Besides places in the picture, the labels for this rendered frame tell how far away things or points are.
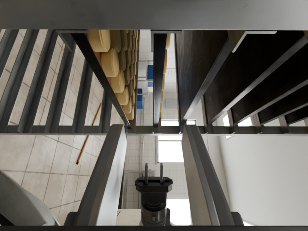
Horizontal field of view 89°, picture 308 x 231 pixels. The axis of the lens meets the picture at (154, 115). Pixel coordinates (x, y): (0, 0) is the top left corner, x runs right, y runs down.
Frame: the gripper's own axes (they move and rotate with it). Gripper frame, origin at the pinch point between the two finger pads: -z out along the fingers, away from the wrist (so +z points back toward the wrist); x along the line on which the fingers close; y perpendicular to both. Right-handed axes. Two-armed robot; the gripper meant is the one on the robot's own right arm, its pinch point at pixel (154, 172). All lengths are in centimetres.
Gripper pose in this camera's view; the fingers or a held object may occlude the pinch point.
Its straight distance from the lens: 55.3
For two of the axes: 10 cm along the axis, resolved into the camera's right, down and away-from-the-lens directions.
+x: 10.0, 0.1, 0.0
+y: 0.0, 1.7, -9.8
